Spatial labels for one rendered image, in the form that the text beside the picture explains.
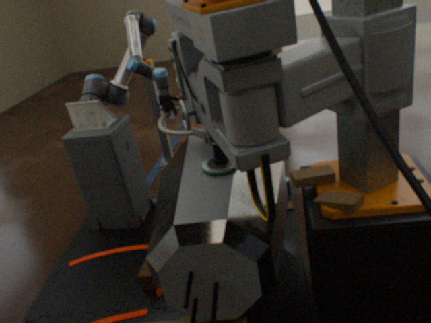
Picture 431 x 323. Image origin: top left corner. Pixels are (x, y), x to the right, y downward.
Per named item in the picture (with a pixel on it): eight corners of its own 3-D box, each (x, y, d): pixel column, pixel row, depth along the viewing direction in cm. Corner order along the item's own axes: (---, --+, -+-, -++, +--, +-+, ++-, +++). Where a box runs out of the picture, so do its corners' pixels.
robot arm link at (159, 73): (162, 66, 285) (168, 68, 277) (166, 83, 291) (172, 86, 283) (149, 70, 281) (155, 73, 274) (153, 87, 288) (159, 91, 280)
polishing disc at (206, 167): (247, 155, 230) (246, 153, 230) (231, 174, 214) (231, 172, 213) (213, 153, 240) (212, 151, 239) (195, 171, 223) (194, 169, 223)
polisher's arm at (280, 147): (295, 185, 152) (282, 48, 130) (235, 202, 148) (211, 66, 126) (234, 122, 216) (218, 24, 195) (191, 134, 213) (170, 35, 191)
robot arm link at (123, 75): (98, 97, 339) (137, 10, 324) (118, 105, 350) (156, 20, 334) (104, 103, 327) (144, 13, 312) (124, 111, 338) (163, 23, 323)
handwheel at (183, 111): (209, 130, 196) (203, 99, 189) (188, 135, 194) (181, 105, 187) (201, 120, 209) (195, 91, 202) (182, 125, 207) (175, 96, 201)
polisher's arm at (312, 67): (357, 67, 203) (357, 13, 192) (428, 75, 177) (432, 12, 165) (240, 120, 168) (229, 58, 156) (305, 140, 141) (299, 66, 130)
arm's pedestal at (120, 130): (86, 234, 349) (50, 141, 311) (110, 201, 392) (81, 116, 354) (142, 233, 336) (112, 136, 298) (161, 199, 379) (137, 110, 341)
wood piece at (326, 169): (330, 172, 215) (329, 163, 213) (336, 181, 206) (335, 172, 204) (290, 179, 216) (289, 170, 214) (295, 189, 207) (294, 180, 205)
